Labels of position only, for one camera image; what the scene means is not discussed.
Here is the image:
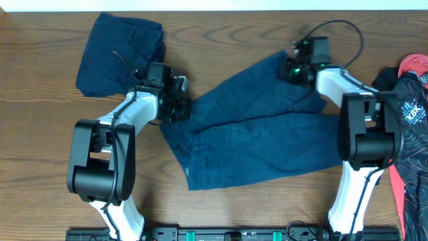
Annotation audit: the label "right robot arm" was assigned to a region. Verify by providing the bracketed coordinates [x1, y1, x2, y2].
[279, 36, 403, 240]

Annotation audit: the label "red garment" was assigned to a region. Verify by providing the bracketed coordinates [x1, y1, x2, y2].
[388, 54, 428, 240]

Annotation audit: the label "black mounting rail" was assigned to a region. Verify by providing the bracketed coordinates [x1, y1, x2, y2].
[65, 225, 401, 241]

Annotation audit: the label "blue denim shorts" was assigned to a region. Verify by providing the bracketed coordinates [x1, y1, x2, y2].
[160, 51, 342, 190]

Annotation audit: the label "folded dark navy garment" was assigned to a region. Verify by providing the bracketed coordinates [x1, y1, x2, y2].
[76, 13, 166, 98]

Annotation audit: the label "black patterned jersey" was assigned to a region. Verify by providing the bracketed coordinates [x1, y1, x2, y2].
[370, 66, 428, 241]

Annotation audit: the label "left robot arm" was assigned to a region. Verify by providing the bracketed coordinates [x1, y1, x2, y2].
[66, 62, 191, 240]

